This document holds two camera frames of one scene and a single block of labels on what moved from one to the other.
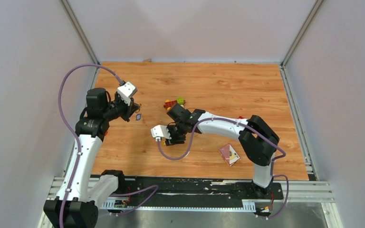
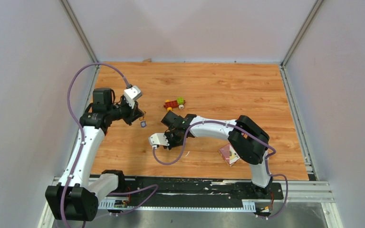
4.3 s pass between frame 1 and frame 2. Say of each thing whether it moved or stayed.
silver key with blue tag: moved
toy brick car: stayed
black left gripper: stayed
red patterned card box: stayed
